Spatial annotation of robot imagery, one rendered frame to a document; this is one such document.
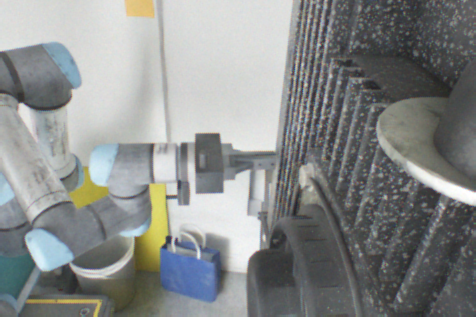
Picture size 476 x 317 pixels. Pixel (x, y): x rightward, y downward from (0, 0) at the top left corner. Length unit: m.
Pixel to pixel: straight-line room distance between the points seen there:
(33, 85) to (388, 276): 0.78
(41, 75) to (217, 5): 0.70
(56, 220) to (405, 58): 0.58
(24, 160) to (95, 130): 0.92
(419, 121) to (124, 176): 0.50
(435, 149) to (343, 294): 0.17
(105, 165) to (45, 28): 0.96
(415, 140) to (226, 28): 1.18
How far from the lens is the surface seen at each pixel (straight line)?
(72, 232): 0.70
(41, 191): 0.74
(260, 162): 0.69
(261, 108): 1.51
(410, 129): 0.29
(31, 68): 0.91
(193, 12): 1.41
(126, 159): 0.67
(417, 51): 0.45
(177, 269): 1.87
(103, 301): 1.67
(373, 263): 0.36
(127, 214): 0.73
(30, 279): 1.27
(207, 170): 0.63
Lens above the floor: 1.66
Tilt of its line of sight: 32 degrees down
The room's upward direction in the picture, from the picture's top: 3 degrees clockwise
